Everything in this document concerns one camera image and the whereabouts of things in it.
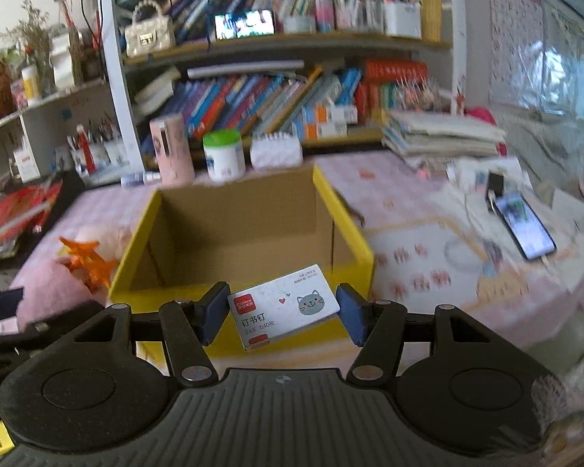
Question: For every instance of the pink plush pig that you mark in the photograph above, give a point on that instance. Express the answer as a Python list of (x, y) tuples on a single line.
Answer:
[(50, 289)]

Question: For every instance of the yellow cardboard box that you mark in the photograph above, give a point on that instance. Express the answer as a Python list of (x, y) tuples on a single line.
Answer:
[(244, 233)]

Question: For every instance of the white pearl handbag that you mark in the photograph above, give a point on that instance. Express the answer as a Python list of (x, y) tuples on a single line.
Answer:
[(155, 34)]

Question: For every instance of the pink humidifier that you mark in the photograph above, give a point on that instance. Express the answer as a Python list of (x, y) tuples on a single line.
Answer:
[(172, 150)]

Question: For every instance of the white pen holder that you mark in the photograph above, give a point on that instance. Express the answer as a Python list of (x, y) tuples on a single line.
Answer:
[(108, 153)]

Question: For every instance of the stack of papers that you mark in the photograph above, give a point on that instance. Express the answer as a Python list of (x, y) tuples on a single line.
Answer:
[(440, 135)]

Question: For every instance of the orange toy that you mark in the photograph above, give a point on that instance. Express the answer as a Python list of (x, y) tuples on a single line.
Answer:
[(86, 263)]

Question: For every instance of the white staple box with cat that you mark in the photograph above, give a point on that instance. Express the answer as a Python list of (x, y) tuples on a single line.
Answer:
[(285, 306)]

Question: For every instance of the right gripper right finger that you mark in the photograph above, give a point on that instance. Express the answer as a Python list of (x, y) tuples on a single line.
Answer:
[(378, 330)]

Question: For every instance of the white bookshelf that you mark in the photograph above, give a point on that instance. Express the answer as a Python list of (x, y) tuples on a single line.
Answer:
[(450, 58)]

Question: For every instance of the spray bottle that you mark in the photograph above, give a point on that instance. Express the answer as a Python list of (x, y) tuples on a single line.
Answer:
[(140, 179)]

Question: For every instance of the white jar green lid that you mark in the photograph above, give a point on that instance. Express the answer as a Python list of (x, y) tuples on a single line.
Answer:
[(225, 160)]

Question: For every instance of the white quilted pouch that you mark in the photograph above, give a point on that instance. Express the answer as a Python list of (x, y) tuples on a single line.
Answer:
[(276, 151)]

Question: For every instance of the red decoration packet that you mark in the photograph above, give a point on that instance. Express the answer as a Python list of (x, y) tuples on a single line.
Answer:
[(24, 212)]

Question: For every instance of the smartphone on table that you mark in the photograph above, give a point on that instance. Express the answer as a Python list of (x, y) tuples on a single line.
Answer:
[(531, 237)]

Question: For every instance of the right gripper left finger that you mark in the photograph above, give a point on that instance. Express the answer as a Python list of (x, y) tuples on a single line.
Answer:
[(189, 327)]

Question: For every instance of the phone on shelf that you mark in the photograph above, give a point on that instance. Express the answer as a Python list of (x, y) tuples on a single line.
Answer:
[(244, 25)]

